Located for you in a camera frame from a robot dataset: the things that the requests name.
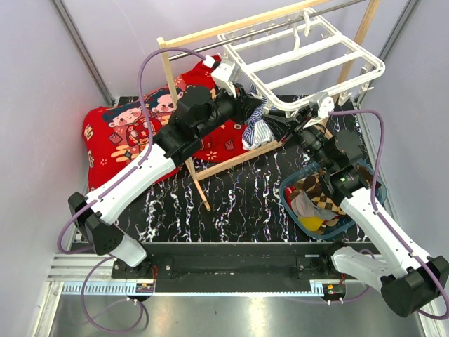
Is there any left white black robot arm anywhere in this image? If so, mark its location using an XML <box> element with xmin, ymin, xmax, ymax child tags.
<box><xmin>68</xmin><ymin>85</ymin><xmax>262</xmax><ymax>278</ymax></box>

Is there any aluminium frame rail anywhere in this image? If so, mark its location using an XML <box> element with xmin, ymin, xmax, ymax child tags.
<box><xmin>47</xmin><ymin>254</ymin><xmax>114</xmax><ymax>282</ymax></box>

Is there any blue striped cloth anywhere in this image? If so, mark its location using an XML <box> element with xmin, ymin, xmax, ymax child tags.
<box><xmin>241</xmin><ymin>84</ymin><xmax>274</xmax><ymax>151</ymax></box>

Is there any left vertical aluminium post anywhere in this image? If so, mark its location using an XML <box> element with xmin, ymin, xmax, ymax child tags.
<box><xmin>49</xmin><ymin>0</ymin><xmax>115</xmax><ymax>106</ymax></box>

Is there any vertical aluminium post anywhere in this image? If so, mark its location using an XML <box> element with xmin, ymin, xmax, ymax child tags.
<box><xmin>379</xmin><ymin>0</ymin><xmax>422</xmax><ymax>62</ymax></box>
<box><xmin>49</xmin><ymin>0</ymin><xmax>115</xmax><ymax>106</ymax></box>

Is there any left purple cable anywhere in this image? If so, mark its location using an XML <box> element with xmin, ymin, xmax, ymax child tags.
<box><xmin>55</xmin><ymin>48</ymin><xmax>211</xmax><ymax>333</ymax></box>

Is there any red cartoon pillow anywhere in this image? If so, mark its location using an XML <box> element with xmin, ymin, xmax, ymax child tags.
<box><xmin>82</xmin><ymin>55</ymin><xmax>253</xmax><ymax>192</ymax></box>

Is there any grey sock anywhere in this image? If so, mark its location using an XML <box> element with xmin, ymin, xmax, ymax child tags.
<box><xmin>291</xmin><ymin>192</ymin><xmax>337</xmax><ymax>220</ymax></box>

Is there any yellow sock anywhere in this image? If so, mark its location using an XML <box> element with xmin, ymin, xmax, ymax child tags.
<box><xmin>298</xmin><ymin>216</ymin><xmax>324</xmax><ymax>232</ymax></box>

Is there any wooden drying rack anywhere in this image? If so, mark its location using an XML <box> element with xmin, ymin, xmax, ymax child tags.
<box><xmin>156</xmin><ymin>0</ymin><xmax>383</xmax><ymax>212</ymax></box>

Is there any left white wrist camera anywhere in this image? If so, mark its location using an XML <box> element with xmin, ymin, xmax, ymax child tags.
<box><xmin>203</xmin><ymin>55</ymin><xmax>237</xmax><ymax>98</ymax></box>

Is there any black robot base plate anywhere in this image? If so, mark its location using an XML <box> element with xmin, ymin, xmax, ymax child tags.
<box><xmin>112</xmin><ymin>242</ymin><xmax>348</xmax><ymax>280</ymax></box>

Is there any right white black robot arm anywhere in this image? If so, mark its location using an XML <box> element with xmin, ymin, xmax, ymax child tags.
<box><xmin>264</xmin><ymin>112</ymin><xmax>448</xmax><ymax>317</ymax></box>

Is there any brown argyle sock in bin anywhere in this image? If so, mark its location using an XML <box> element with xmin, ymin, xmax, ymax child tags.
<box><xmin>302</xmin><ymin>173</ymin><xmax>346</xmax><ymax>221</ymax></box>

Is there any right vertical aluminium post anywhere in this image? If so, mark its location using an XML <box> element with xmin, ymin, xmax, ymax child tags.
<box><xmin>379</xmin><ymin>0</ymin><xmax>422</xmax><ymax>62</ymax></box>

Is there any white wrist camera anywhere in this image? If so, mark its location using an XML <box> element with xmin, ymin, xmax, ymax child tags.
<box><xmin>309</xmin><ymin>91</ymin><xmax>335</xmax><ymax>119</ymax></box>
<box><xmin>203</xmin><ymin>55</ymin><xmax>237</xmax><ymax>98</ymax></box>

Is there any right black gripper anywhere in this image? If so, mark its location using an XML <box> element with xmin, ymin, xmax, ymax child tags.
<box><xmin>262</xmin><ymin>105</ymin><xmax>335</xmax><ymax>171</ymax></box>

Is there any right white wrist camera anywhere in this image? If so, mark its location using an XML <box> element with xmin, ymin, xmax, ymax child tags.
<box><xmin>309</xmin><ymin>91</ymin><xmax>335</xmax><ymax>119</ymax></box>

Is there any white plastic clip hanger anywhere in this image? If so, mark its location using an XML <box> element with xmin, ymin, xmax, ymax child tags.
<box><xmin>217</xmin><ymin>8</ymin><xmax>385</xmax><ymax>117</ymax></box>

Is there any clear blue plastic bin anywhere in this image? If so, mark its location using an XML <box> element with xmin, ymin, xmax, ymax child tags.
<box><xmin>280</xmin><ymin>163</ymin><xmax>387</xmax><ymax>242</ymax></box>

